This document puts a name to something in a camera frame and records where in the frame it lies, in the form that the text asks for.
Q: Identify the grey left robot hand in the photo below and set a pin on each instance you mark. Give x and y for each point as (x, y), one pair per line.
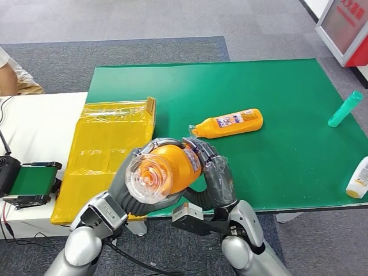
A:
(119, 183)

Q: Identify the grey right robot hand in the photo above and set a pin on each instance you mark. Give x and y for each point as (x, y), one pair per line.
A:
(219, 183)

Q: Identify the orange bottle with clear cap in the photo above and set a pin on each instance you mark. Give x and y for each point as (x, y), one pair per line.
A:
(230, 122)
(175, 167)

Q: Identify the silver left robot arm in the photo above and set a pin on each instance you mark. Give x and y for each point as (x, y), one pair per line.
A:
(81, 249)

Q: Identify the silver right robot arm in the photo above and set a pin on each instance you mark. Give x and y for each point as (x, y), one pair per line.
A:
(244, 251)

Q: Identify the teal plastic bottle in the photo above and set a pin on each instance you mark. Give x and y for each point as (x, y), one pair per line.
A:
(345, 108)

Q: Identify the white bottle with yellow cap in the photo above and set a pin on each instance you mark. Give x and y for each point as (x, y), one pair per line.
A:
(359, 179)

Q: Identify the yellow plastic-wrapped box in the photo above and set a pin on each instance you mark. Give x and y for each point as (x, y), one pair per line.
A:
(100, 141)

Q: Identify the white table foot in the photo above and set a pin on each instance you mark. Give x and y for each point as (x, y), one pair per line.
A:
(287, 217)
(136, 228)

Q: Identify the small green conveyor belt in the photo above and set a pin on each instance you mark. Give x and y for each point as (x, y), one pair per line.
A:
(33, 181)

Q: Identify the green table mat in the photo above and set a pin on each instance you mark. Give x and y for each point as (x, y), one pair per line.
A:
(287, 91)

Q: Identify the black device box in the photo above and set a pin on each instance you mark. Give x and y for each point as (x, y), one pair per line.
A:
(7, 173)

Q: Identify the black rod antenna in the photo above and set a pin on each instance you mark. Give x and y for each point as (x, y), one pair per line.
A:
(4, 141)

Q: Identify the person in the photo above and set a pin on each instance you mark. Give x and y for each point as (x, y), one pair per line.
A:
(17, 78)

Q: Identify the red and white display stand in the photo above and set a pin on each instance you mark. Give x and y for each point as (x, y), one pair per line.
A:
(345, 26)

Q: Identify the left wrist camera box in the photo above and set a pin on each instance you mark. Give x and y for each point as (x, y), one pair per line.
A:
(106, 215)

